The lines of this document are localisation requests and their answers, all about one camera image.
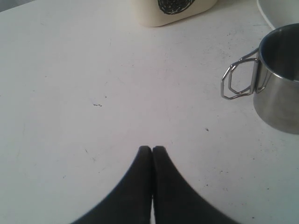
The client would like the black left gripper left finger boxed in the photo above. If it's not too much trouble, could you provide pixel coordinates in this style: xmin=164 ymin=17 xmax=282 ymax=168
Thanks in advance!
xmin=74 ymin=146 xmax=152 ymax=224

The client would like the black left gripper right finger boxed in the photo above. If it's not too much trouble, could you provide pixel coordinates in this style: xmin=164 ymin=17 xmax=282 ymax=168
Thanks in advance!
xmin=152 ymin=146 xmax=237 ymax=224

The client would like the white square plate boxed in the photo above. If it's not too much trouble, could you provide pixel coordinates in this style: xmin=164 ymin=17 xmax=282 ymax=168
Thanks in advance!
xmin=256 ymin=0 xmax=299 ymax=30

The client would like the cream bin circle mark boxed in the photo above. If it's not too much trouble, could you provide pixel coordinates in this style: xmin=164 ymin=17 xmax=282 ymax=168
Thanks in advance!
xmin=131 ymin=0 xmax=217 ymax=27

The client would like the steel mug wire handle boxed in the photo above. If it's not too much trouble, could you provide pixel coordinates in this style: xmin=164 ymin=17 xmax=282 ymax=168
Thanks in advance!
xmin=221 ymin=23 xmax=299 ymax=135

